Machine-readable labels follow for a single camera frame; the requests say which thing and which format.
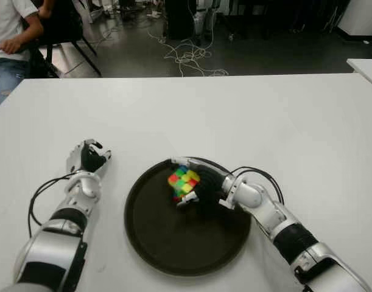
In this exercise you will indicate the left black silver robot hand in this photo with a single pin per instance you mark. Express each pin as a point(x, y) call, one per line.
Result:
point(88, 159)

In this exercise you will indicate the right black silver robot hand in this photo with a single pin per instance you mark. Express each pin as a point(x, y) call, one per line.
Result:
point(211, 185)

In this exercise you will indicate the multicoloured Rubik's cube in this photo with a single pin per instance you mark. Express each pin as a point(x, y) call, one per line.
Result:
point(182, 182)

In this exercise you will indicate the left silver black robot arm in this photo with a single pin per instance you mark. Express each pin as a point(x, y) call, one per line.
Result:
point(51, 252)

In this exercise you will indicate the right silver black robot arm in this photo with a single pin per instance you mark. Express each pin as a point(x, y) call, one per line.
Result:
point(249, 194)

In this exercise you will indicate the round dark brown plate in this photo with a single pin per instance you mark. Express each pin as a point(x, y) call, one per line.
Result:
point(179, 240)

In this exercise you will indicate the black chair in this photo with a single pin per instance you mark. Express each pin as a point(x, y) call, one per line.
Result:
point(64, 24)

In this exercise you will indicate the seated person in white shirt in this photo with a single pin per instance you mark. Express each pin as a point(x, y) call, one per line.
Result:
point(6, 24)

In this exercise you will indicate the white humanoid robot legs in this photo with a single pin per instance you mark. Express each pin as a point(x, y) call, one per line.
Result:
point(201, 21)

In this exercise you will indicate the black cabinet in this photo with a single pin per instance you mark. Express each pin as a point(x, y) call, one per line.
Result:
point(179, 18)

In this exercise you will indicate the white side table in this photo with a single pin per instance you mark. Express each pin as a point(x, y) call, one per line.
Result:
point(368, 71)

